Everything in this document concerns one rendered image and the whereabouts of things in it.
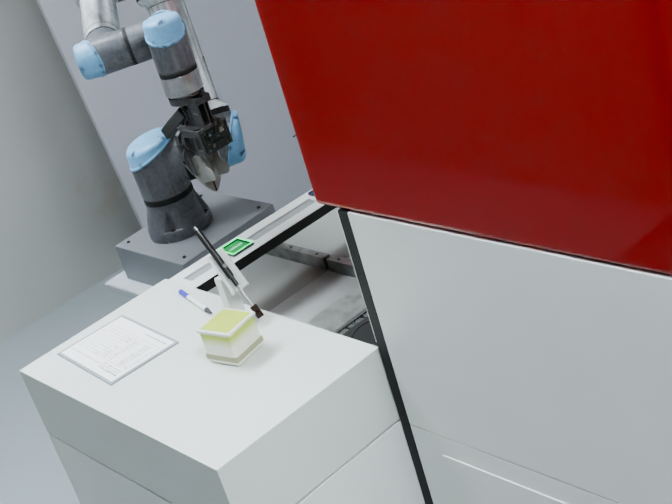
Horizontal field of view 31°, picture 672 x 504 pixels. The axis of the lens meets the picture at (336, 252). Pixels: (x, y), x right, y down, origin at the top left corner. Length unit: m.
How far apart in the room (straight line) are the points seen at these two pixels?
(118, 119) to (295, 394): 2.81
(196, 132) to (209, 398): 0.57
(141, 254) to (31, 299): 2.15
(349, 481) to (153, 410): 0.34
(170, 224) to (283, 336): 0.72
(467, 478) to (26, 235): 3.09
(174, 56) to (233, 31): 2.64
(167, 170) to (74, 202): 2.23
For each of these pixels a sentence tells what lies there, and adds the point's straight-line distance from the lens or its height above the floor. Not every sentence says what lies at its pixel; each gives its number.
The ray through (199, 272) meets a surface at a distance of 2.41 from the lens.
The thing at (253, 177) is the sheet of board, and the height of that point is 0.20.
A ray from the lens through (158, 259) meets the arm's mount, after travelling 2.67.
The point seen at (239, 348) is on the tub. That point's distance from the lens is 2.01.
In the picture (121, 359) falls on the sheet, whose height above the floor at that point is 0.97.
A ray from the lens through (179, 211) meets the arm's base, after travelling 2.69.
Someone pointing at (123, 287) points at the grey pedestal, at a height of 0.82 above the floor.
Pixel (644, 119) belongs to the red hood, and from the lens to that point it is 1.35.
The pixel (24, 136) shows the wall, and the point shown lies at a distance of 4.74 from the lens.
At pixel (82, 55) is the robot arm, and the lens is 2.37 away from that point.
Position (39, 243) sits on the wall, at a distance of 4.82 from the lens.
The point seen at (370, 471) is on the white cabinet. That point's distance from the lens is 2.00.
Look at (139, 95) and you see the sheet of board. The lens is 4.64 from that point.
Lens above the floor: 1.95
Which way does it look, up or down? 25 degrees down
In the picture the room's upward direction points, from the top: 17 degrees counter-clockwise
